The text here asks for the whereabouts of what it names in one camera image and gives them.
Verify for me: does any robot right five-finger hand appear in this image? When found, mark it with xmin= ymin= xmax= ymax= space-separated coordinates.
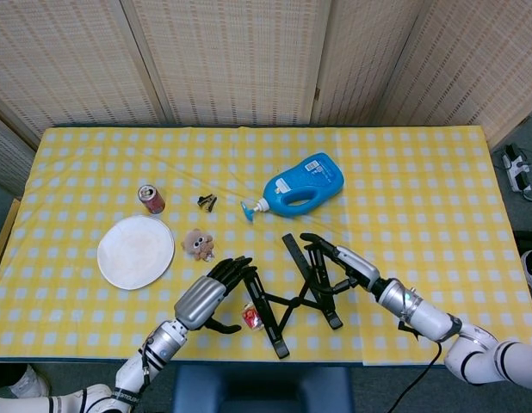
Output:
xmin=300 ymin=232 xmax=381 ymax=294

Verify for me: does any robot left five-finger hand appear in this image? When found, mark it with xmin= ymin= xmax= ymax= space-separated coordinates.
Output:
xmin=174 ymin=256 xmax=259 ymax=336

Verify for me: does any black folding laptop stand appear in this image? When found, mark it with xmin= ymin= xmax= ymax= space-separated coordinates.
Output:
xmin=238 ymin=231 xmax=345 ymax=361

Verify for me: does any yellow checkered tablecloth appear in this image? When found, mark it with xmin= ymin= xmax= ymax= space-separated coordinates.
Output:
xmin=0 ymin=125 xmax=532 ymax=367

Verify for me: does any woven folding screen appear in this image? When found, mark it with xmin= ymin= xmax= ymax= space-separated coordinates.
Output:
xmin=0 ymin=0 xmax=532 ymax=197

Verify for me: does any red snack packet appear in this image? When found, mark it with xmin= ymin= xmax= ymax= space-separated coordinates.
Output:
xmin=241 ymin=302 xmax=266 ymax=331

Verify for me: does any white paper plate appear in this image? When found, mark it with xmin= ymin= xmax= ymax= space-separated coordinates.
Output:
xmin=96 ymin=214 xmax=176 ymax=291

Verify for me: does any blue pump detergent bottle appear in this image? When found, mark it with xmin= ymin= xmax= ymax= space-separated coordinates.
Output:
xmin=240 ymin=151 xmax=345 ymax=223

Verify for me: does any blue chair seat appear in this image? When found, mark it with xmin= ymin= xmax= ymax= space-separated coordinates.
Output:
xmin=170 ymin=365 xmax=356 ymax=413

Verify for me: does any red soda can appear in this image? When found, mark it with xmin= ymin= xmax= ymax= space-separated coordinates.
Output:
xmin=137 ymin=183 xmax=166 ymax=215

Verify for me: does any white power strip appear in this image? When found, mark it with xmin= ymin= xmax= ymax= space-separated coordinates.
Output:
xmin=501 ymin=145 xmax=532 ymax=194

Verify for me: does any brown plush toy keychain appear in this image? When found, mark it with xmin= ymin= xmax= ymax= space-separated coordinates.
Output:
xmin=181 ymin=228 xmax=216 ymax=262

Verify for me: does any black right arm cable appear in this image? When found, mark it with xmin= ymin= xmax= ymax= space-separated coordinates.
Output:
xmin=388 ymin=342 xmax=442 ymax=413

